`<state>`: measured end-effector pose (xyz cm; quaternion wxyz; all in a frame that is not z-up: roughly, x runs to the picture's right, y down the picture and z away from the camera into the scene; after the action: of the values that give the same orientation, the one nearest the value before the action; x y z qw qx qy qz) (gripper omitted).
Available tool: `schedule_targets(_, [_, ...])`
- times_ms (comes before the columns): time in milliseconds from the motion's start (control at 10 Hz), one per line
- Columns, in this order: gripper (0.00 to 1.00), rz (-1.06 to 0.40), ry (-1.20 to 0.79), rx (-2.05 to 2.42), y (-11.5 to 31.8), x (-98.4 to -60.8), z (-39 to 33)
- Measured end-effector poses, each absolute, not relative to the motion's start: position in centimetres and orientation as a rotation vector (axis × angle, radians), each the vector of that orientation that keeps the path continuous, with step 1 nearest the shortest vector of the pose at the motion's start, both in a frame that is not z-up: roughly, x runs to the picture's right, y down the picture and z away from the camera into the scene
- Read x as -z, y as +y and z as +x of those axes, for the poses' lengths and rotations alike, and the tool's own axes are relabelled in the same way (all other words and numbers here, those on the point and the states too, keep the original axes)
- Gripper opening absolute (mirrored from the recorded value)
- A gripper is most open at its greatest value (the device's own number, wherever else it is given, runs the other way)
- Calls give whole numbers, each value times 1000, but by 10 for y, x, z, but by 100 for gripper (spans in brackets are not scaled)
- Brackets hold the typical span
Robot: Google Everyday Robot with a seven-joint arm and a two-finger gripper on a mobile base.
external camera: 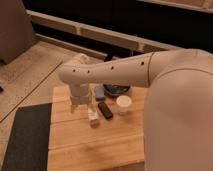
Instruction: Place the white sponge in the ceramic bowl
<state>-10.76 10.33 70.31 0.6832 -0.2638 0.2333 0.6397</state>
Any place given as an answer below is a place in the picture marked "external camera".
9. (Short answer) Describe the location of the grey cabinet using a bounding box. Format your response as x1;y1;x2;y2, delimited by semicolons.
0;0;37;64

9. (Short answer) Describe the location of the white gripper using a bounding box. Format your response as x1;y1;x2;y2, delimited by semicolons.
69;84;92;112

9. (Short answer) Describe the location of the white blue sponge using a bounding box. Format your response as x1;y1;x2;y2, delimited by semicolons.
95;85;105;100

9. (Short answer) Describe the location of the black floor object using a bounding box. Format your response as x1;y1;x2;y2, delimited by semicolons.
104;54;114;62

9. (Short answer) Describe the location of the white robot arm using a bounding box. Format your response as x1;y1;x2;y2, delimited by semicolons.
59;49;213;171

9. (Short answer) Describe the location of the black rectangular device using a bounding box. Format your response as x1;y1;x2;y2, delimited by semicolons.
98;102;113;119

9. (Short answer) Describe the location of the dark grey mat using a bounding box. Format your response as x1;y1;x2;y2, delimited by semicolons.
1;103;52;171

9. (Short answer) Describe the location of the dark ceramic bowl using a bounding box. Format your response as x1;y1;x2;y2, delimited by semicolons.
103;84;130;97

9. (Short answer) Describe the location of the white paper cup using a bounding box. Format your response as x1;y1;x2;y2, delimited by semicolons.
116;95;132;115

